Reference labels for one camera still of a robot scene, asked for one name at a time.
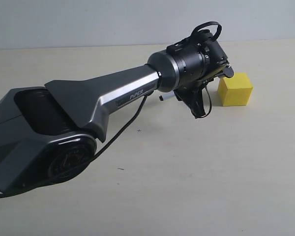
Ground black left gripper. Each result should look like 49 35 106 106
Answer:
174 78 213 118

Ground yellow foam cube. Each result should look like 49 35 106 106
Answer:
217 73 254 107

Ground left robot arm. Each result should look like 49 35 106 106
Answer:
0 24 234 198

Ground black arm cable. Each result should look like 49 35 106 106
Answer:
0 94 148 200

